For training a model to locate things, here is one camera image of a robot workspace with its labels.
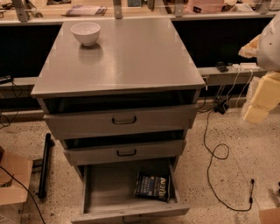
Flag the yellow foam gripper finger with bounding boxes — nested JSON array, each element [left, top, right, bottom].
[[238, 35, 261, 59], [242, 72, 280, 123]]

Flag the blue chip bag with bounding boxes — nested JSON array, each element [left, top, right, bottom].
[[134, 171, 171, 202]]

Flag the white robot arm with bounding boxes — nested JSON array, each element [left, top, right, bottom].
[[238, 12, 280, 123]]

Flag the grey metal drawer cabinet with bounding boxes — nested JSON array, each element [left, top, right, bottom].
[[30, 17, 207, 224]]

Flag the grey bottom drawer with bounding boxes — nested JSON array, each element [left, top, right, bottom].
[[71, 158, 189, 224]]

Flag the grey drawer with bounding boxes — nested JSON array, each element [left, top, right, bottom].
[[64, 140, 186, 165], [71, 158, 189, 224], [44, 105, 198, 140]]

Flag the grey middle drawer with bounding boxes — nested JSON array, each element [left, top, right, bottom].
[[64, 140, 186, 165]]

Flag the grey top drawer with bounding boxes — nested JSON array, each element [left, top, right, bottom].
[[44, 105, 198, 140]]

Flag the white power strip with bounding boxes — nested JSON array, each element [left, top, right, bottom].
[[232, 62, 259, 71]]

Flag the small black device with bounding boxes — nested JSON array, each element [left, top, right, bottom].
[[215, 61, 228, 73]]

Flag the black power adapter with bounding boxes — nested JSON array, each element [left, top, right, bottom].
[[214, 102, 228, 115]]

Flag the pink container on shelf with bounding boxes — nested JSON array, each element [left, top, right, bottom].
[[186, 0, 224, 13]]

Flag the cardboard box corner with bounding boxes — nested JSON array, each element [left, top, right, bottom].
[[259, 208, 280, 224]]

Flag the white ceramic bowl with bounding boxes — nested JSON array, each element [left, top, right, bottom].
[[71, 22, 101, 46]]

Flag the magazine on back shelf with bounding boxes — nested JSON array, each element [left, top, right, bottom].
[[66, 5, 107, 17]]

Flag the black bar on floor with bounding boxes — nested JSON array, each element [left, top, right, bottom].
[[38, 133, 54, 199]]

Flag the black device on ledge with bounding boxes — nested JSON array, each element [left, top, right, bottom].
[[0, 75, 13, 85]]

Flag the brown cardboard box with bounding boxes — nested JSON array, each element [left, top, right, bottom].
[[0, 147, 32, 224]]

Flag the black cable on floor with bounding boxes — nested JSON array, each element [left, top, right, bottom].
[[202, 108, 256, 213]]

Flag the black cable at left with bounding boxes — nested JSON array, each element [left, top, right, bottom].
[[0, 165, 47, 224]]

